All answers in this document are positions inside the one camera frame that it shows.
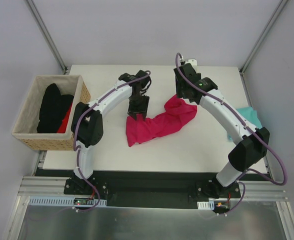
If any left white cable duct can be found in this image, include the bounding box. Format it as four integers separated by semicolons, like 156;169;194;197
29;196;107;208

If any aluminium rail frame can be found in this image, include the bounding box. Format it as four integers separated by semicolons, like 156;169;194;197
2;148;294;240

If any aluminium post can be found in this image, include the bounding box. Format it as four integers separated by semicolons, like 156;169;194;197
239;0;291;76
24;0;68;75

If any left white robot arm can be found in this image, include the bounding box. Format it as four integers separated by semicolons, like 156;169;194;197
71;70;152;195

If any folded teal t shirt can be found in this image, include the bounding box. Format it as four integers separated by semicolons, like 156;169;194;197
227;106;263;142

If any right white cable duct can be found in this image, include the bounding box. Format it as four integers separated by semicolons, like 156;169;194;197
197;200;215;211

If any left rear aluminium post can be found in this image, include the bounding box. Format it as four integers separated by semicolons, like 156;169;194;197
24;0;68;75

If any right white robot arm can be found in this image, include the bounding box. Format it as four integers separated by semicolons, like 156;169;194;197
174;63;270;198

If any black t shirt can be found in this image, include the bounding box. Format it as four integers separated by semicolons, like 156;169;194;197
36;83;74;134

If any white cable duct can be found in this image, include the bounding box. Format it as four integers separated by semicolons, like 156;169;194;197
197;200;215;211
29;196;107;208

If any wicker laundry basket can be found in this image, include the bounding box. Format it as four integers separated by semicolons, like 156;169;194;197
12;75;91;151

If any right rear aluminium post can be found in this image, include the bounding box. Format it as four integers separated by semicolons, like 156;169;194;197
239;0;291;76

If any pink t shirt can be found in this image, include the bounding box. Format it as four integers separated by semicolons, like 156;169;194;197
125;95;198;147

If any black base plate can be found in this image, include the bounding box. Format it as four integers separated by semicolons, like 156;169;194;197
63;170;241;209

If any red t shirt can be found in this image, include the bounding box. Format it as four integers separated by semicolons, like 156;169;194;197
56;104;72;134

